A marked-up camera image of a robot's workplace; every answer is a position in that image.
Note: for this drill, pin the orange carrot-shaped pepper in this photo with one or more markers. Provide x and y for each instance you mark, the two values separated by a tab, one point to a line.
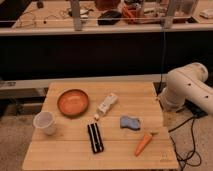
146	139

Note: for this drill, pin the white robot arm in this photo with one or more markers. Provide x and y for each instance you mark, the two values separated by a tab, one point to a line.
187	83

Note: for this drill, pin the white squeeze bottle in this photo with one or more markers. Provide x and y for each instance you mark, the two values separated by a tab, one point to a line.
105	105

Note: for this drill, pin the orange bowl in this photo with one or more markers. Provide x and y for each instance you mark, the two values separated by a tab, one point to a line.
73	103

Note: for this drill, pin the blue sponge cloth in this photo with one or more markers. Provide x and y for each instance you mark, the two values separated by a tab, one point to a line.
130	123

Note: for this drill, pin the black rectangular remote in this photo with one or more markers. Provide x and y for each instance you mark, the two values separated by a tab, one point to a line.
95	138

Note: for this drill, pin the black bag on bench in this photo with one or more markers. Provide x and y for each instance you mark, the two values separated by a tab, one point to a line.
110	17

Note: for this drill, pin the clear plastic cup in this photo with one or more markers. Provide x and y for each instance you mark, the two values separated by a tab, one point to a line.
45	121

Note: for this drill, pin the orange tool on bench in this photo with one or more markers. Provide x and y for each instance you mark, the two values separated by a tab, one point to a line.
128	16

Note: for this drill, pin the black box on floor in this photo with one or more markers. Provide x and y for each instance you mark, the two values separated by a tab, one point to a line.
196	111

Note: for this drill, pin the left metal frame post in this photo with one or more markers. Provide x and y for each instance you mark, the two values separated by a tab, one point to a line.
75	8

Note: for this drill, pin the metal frame post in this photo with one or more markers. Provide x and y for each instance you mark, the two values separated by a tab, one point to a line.
168	19
75	8

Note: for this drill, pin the right metal frame post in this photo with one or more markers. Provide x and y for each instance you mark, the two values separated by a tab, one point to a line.
168	19

